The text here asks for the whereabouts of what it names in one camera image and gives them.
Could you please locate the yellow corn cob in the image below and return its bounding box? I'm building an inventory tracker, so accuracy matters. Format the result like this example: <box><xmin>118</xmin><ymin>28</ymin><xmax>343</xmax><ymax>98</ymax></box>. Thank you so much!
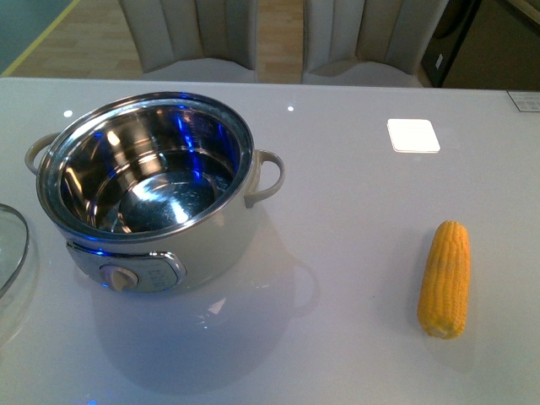
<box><xmin>417</xmin><ymin>220</ymin><xmax>471</xmax><ymax>339</ymax></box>

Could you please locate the table label sticker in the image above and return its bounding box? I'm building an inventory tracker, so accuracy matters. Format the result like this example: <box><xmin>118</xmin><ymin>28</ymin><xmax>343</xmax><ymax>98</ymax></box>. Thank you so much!
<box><xmin>507</xmin><ymin>90</ymin><xmax>540</xmax><ymax>112</ymax></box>

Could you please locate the beige upholstered chair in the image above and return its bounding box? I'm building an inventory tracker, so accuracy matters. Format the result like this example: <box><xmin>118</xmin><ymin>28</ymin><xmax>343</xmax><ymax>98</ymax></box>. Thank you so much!
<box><xmin>119</xmin><ymin>0</ymin><xmax>258</xmax><ymax>83</ymax></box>
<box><xmin>301</xmin><ymin>0</ymin><xmax>448</xmax><ymax>88</ymax></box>

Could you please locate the cream electric cooking pot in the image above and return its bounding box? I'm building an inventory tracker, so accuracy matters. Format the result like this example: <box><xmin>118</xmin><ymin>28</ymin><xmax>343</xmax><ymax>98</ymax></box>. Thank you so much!
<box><xmin>24</xmin><ymin>92</ymin><xmax>284</xmax><ymax>293</ymax></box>

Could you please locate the glass pot lid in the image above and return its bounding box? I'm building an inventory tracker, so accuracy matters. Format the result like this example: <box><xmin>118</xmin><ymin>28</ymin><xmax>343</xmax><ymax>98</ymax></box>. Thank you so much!
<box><xmin>1</xmin><ymin>203</ymin><xmax>30</xmax><ymax>297</ymax></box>

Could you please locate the brown leather sofa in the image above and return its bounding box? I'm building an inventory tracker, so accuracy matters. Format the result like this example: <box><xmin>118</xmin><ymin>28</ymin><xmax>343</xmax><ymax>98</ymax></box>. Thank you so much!
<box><xmin>443</xmin><ymin>1</ymin><xmax>539</xmax><ymax>91</ymax></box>

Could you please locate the black washing machine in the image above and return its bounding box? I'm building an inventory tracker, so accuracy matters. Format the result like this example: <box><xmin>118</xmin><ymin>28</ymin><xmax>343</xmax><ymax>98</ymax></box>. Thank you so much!
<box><xmin>422</xmin><ymin>0</ymin><xmax>480</xmax><ymax>87</ymax></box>

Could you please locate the left beige upholstered chair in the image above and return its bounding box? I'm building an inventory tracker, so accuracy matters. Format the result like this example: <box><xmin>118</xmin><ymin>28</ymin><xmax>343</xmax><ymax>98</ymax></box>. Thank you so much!
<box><xmin>119</xmin><ymin>0</ymin><xmax>258</xmax><ymax>83</ymax></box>

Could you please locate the right beige upholstered chair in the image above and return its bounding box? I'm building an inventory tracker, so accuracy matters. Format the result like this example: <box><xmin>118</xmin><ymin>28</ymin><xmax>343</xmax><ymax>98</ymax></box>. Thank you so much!
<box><xmin>301</xmin><ymin>0</ymin><xmax>448</xmax><ymax>88</ymax></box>

